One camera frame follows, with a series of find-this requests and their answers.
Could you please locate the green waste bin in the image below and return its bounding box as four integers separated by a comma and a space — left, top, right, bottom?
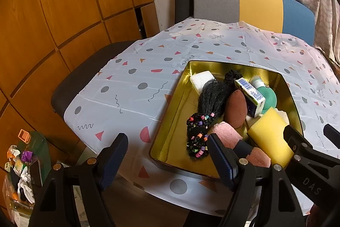
3, 130, 52, 227

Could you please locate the grey yellow blue chair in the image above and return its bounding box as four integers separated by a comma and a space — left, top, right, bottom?
193, 0, 315, 48

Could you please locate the black scrunchie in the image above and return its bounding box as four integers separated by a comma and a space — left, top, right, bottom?
223, 70, 241, 89

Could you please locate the brown egg-shaped sponge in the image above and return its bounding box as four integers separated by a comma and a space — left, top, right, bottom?
224, 89, 248, 128

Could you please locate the pink towel with blue band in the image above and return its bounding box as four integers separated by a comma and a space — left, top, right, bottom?
210, 122, 271, 167

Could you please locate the black beaded hair piece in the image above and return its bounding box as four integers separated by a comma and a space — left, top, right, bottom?
186, 81, 234, 161

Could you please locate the patterned plastic tablecloth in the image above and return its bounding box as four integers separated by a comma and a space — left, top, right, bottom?
64, 17, 340, 217

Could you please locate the white soap block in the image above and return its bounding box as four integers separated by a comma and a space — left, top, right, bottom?
189, 71, 217, 93

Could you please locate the blue tissue packet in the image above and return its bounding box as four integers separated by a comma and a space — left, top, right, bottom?
235, 77, 266, 118

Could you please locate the yellow scouring sponge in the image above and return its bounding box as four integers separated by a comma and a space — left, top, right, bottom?
247, 107, 295, 167

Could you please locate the gold tin box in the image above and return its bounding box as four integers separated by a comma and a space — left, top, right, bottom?
149, 59, 306, 179

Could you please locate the small orange plastic piece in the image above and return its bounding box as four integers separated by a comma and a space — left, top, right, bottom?
17, 129, 31, 142

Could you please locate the green squeeze bottle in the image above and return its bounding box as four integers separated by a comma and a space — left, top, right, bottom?
249, 75, 277, 114

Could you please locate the wooden wardrobe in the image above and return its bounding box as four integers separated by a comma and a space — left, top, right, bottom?
0, 0, 162, 190

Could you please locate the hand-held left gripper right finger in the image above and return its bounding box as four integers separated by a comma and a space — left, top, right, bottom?
207, 133, 306, 227

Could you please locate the black chair seat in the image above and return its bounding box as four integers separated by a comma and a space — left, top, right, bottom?
51, 40, 139, 148

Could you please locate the pile of crumpled wrappers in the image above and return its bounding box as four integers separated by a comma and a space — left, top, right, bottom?
4, 144, 44, 203

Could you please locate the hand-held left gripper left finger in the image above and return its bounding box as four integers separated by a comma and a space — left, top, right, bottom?
28, 133, 129, 227

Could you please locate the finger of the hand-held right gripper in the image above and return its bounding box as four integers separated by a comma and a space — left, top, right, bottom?
283, 124, 316, 158
323, 124, 340, 149

